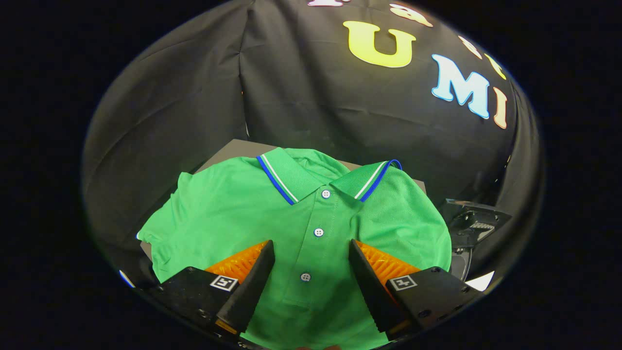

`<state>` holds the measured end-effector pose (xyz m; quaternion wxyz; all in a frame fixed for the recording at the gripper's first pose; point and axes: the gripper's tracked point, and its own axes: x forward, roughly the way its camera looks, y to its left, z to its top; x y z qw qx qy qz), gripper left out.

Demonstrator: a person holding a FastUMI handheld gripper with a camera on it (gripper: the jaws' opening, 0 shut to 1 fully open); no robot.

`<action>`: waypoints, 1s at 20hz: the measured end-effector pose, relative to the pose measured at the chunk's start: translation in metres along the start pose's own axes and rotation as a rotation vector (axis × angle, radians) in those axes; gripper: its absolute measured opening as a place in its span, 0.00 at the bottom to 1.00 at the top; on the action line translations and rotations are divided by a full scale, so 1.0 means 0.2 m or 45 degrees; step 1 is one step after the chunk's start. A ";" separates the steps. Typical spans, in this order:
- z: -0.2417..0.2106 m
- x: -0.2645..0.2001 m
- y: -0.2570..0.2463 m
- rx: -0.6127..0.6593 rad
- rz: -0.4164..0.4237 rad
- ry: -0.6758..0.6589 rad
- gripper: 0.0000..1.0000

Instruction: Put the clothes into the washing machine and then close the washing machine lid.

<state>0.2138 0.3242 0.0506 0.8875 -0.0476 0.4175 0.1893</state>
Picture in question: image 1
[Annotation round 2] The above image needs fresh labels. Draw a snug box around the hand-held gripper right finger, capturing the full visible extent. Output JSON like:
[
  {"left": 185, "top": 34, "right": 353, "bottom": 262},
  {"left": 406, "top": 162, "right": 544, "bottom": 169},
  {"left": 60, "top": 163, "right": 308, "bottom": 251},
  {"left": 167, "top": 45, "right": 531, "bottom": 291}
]
[{"left": 348, "top": 239, "right": 486, "bottom": 341}]

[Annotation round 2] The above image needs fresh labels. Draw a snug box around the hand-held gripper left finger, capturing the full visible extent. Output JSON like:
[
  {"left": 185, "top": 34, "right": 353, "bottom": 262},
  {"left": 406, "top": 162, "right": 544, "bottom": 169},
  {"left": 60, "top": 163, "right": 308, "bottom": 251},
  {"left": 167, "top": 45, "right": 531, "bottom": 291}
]
[{"left": 148, "top": 240, "right": 276, "bottom": 337}]

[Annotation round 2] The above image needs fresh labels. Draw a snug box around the green polo shirt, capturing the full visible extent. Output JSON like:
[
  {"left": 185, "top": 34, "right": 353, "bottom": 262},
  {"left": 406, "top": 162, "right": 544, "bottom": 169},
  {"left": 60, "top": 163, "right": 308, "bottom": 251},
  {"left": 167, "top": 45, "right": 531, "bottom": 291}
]
[{"left": 136, "top": 147, "right": 452, "bottom": 350}]

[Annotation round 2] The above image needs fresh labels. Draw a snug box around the white sheet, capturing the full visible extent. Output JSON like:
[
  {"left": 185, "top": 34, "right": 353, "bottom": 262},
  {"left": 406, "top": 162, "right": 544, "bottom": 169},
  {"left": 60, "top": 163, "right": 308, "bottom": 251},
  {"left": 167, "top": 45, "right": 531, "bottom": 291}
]
[{"left": 464, "top": 271, "right": 496, "bottom": 292}]

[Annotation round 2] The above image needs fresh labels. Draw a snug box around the grey cabinet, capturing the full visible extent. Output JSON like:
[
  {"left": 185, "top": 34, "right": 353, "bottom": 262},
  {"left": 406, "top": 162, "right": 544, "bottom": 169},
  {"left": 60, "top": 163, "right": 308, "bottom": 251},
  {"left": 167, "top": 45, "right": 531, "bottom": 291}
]
[{"left": 140, "top": 139, "right": 427, "bottom": 259}]

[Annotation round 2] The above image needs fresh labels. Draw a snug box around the black backdrop cloth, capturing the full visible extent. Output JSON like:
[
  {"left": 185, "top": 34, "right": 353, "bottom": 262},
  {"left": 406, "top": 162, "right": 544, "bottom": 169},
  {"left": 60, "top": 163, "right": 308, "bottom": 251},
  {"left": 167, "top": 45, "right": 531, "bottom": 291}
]
[{"left": 80, "top": 0, "right": 542, "bottom": 292}]

